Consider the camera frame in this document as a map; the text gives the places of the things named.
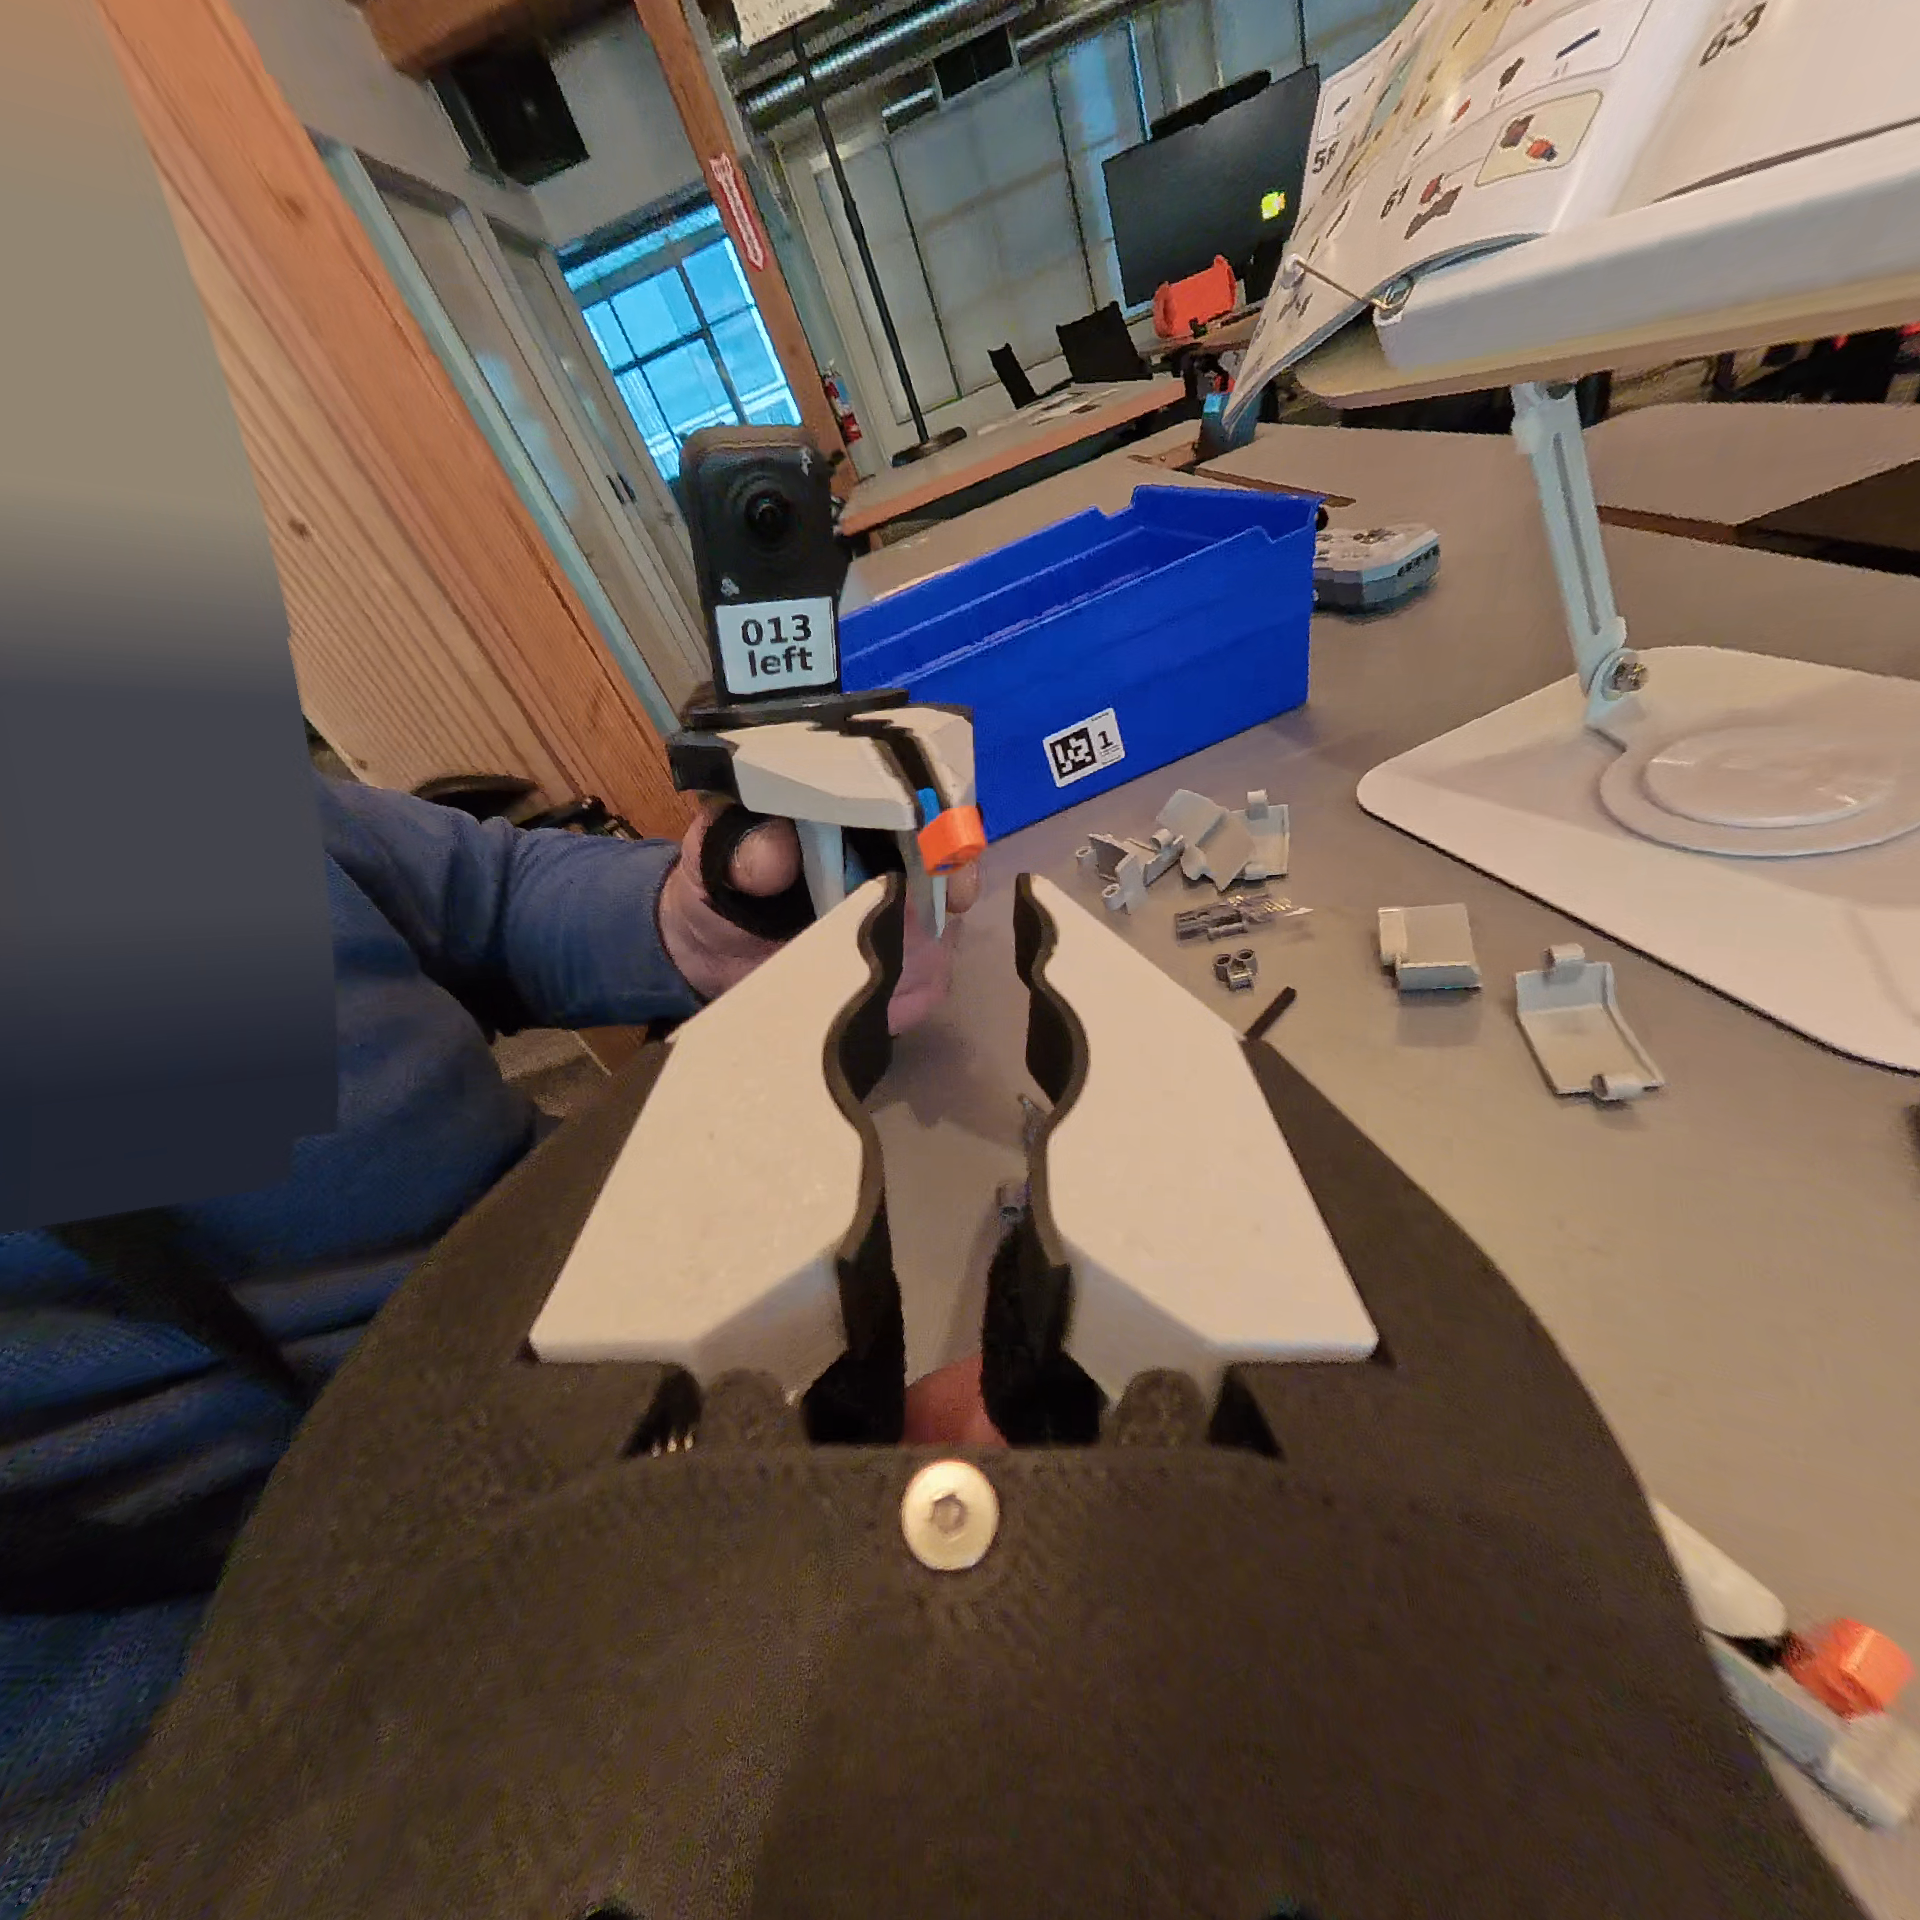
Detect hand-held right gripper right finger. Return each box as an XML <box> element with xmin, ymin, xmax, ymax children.
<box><xmin>1015</xmin><ymin>870</ymin><xmax>1383</xmax><ymax>1416</ymax></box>

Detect person's left hand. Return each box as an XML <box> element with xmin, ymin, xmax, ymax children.
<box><xmin>660</xmin><ymin>804</ymin><xmax>955</xmax><ymax>1038</ymax></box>

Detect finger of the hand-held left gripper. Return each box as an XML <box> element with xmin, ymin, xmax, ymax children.
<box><xmin>871</xmin><ymin>720</ymin><xmax>932</xmax><ymax>902</ymax></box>
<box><xmin>926</xmin><ymin>715</ymin><xmax>982</xmax><ymax>936</ymax></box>

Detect instruction booklet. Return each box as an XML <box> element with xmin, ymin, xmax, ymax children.
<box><xmin>1225</xmin><ymin>0</ymin><xmax>1920</xmax><ymax>394</ymax></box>

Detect light grey bracket piece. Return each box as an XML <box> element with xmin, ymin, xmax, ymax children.
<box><xmin>1377</xmin><ymin>902</ymin><xmax>1484</xmax><ymax>995</ymax></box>
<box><xmin>1512</xmin><ymin>947</ymin><xmax>1664</xmax><ymax>1107</ymax></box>

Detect dark blue cloth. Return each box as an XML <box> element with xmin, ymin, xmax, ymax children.
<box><xmin>0</xmin><ymin>1021</ymin><xmax>572</xmax><ymax>1920</ymax></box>

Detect blue plastic bin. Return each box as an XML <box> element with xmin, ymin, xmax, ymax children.
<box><xmin>835</xmin><ymin>486</ymin><xmax>1320</xmax><ymax>840</ymax></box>

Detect small grey blue device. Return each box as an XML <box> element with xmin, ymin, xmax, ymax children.
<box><xmin>1311</xmin><ymin>526</ymin><xmax>1443</xmax><ymax>610</ymax></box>

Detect white book stand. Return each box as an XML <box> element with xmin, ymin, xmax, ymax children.
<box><xmin>1292</xmin><ymin>226</ymin><xmax>1920</xmax><ymax>1071</ymax></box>

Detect person's left forearm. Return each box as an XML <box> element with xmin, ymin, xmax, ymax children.
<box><xmin>315</xmin><ymin>775</ymin><xmax>707</xmax><ymax>1038</ymax></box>

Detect black monitor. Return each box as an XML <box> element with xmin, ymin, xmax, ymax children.
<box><xmin>1101</xmin><ymin>66</ymin><xmax>1320</xmax><ymax>301</ymax></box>

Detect white orange assembled part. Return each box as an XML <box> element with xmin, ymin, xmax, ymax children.
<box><xmin>1651</xmin><ymin>1502</ymin><xmax>1920</xmax><ymax>1834</ymax></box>

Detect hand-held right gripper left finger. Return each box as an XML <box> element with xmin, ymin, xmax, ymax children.
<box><xmin>527</xmin><ymin>878</ymin><xmax>912</xmax><ymax>1413</ymax></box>

